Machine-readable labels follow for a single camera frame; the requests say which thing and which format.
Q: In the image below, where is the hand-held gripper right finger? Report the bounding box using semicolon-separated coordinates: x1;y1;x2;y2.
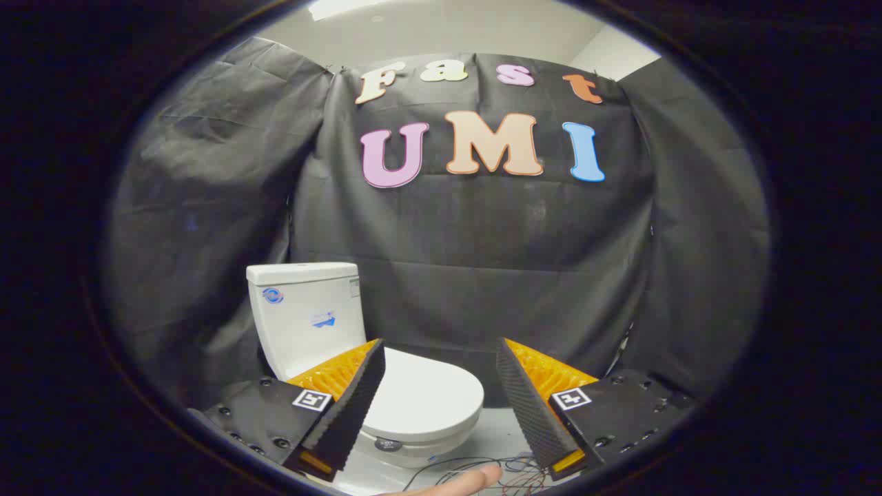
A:
496;338;697;482

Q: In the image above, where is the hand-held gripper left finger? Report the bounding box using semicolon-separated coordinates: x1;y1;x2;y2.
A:
189;338;387;483

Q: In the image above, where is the white toilet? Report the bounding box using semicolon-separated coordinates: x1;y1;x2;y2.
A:
246;262;483;471

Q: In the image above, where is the black backdrop cloth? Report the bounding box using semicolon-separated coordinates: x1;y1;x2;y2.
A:
103;36;771;414

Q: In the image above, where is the ceiling light panel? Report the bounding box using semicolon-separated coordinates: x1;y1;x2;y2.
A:
308;0;393;21

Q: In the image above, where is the tangle of thin cables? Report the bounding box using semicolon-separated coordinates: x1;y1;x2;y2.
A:
403;451;552;496

